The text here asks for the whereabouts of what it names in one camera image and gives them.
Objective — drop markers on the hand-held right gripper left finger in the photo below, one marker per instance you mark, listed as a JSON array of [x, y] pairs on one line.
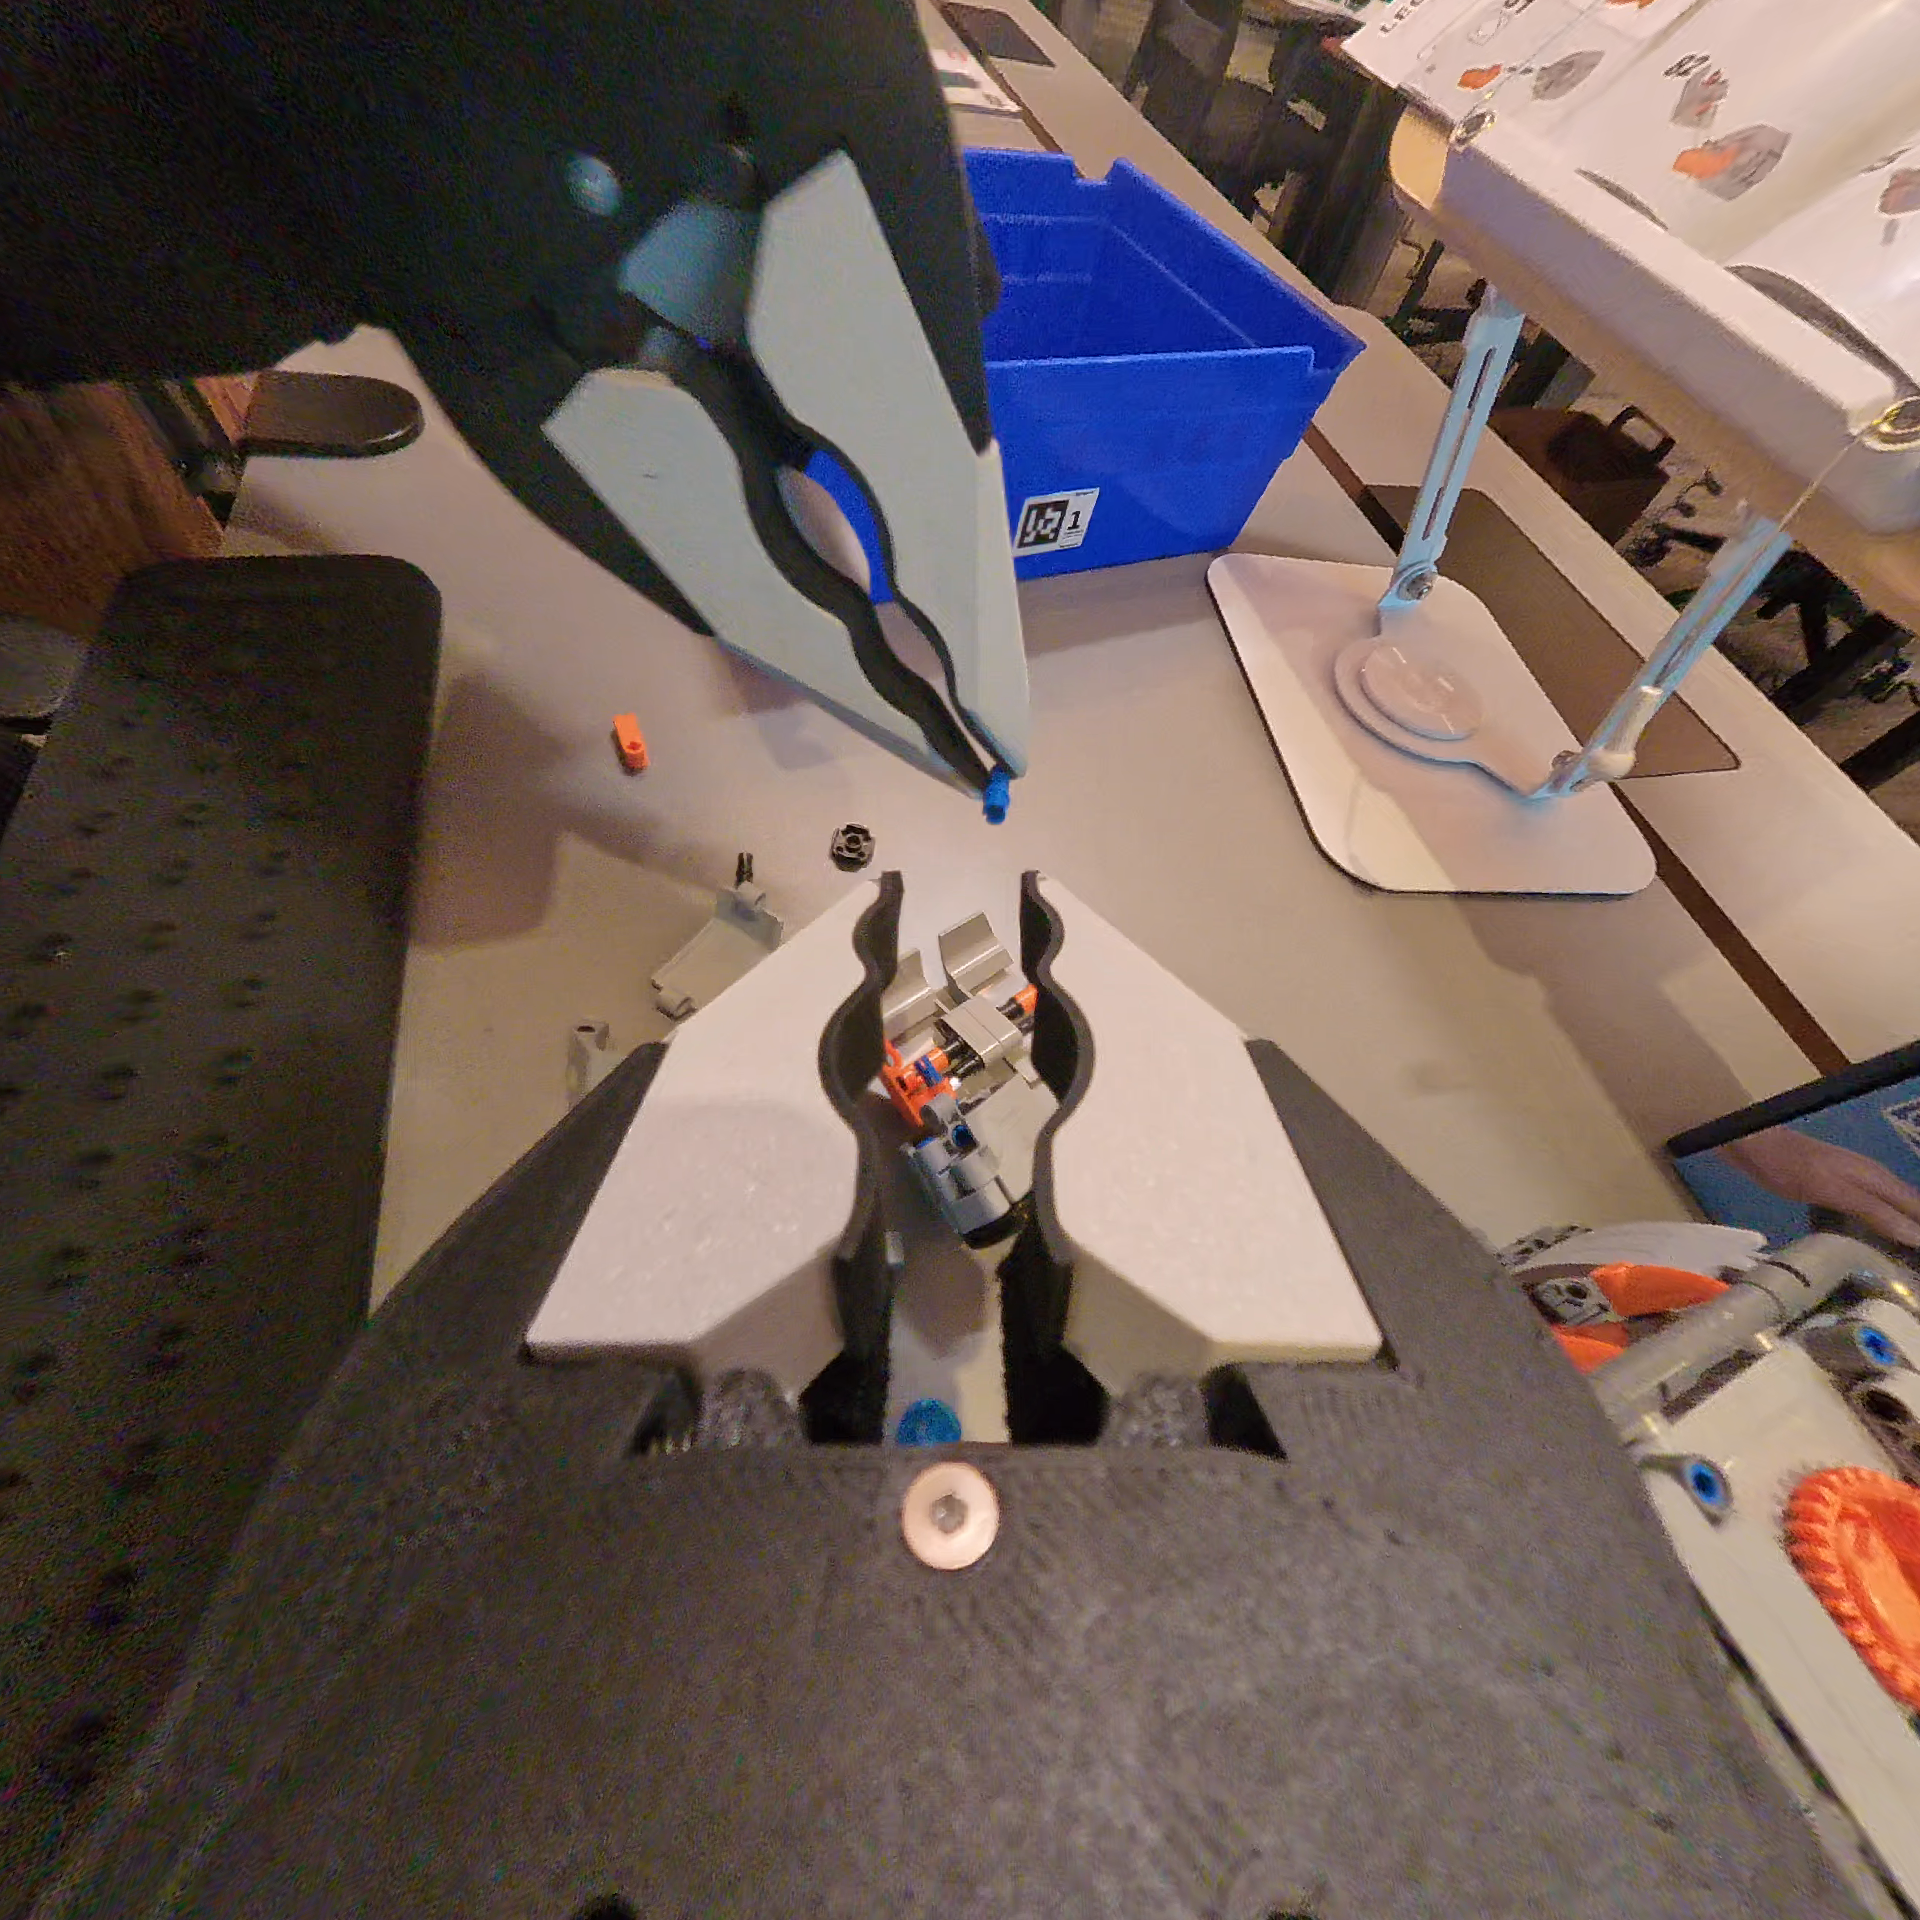
[[705, 1200]]

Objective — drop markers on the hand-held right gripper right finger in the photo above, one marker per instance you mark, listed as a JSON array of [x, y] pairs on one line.
[[1214, 1200]]

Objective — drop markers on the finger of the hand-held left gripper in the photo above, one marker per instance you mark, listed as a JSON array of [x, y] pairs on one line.
[[914, 450], [674, 494]]

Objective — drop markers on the grey curved panel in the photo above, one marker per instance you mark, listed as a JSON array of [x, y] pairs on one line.
[[720, 944]]

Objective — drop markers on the grey orange brick assembly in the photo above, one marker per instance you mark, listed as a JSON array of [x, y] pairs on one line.
[[974, 1034]]

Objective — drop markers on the blue axle pin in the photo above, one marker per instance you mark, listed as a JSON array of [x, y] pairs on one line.
[[997, 795]]

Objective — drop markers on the small grey angled beam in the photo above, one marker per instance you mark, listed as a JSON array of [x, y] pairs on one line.
[[589, 1050]]

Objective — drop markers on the blue bin with white label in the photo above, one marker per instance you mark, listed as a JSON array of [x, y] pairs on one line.
[[1140, 374]]

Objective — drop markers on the small orange brick piece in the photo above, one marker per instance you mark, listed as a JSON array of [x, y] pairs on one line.
[[631, 744]]

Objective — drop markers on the black chair armrest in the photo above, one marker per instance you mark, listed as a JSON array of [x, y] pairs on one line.
[[339, 412]]

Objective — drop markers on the blue round stud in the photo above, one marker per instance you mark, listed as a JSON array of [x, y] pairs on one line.
[[926, 1423]]

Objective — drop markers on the black round nut piece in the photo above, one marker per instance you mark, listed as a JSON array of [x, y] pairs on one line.
[[855, 845]]

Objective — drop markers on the white book stand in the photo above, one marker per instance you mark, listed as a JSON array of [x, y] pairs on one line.
[[1454, 750]]

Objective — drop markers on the blue robot kit box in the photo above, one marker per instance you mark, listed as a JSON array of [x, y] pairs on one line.
[[1800, 1154]]

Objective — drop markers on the black perforated board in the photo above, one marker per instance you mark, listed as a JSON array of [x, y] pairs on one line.
[[194, 901]]

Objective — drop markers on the grey orange tracked toy robot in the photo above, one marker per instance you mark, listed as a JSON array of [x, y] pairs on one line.
[[1771, 1501]]

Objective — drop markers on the white instruction booklet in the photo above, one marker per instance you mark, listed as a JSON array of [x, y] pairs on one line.
[[1651, 90]]

